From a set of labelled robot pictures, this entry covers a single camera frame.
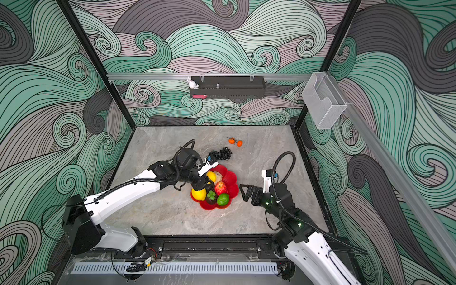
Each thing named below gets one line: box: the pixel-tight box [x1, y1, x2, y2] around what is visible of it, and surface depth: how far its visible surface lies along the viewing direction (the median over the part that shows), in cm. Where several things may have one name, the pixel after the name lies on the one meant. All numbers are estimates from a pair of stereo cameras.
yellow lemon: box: [191, 187, 207, 202], surface depth 85 cm
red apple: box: [214, 181, 227, 196], surface depth 87 cm
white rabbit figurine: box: [186, 76, 200, 90], surface depth 87 cm
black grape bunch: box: [209, 146, 233, 161], surface depth 103 cm
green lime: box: [216, 193, 230, 207], surface depth 84 cm
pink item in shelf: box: [192, 94, 208, 99], surface depth 92 cm
